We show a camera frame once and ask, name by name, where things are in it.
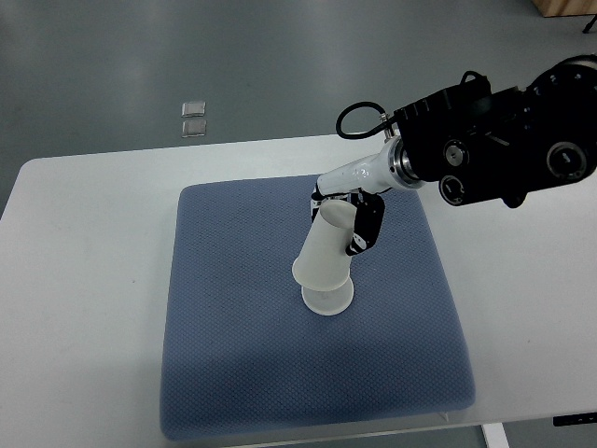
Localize white table leg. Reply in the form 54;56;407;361
481;423;509;448

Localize upper metal floor plate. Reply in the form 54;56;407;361
181;100;206;118

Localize black tripod leg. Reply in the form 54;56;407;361
582;16;597;34

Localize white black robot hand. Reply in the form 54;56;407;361
310;142;401;257

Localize blue mesh cushion mat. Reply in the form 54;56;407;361
160;175;476;441

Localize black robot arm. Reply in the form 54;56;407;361
311;55;596;256

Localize white paper cup carried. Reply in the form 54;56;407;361
292;200;356;292

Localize lower metal floor plate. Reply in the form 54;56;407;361
182;119;207;138

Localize black table control panel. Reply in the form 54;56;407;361
552;412;597;427

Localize white paper cup on mat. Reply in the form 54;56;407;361
301;278;354;316

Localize metal floor plate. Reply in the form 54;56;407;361
181;100;206;118
182;119;207;138

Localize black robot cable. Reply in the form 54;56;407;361
335;101;397;140

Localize wooden box corner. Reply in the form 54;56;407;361
532;0;597;18

